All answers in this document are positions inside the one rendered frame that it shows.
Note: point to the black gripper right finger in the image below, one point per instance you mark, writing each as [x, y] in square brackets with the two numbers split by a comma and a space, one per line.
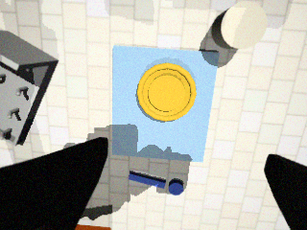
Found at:
[288, 182]

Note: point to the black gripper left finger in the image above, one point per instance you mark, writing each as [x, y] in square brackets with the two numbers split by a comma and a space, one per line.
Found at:
[50, 192]

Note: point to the yellow plate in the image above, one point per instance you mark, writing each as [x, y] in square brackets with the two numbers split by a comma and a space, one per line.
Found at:
[166, 92]

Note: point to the light blue flat mat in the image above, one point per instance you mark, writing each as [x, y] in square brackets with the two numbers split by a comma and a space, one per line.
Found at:
[134, 132]

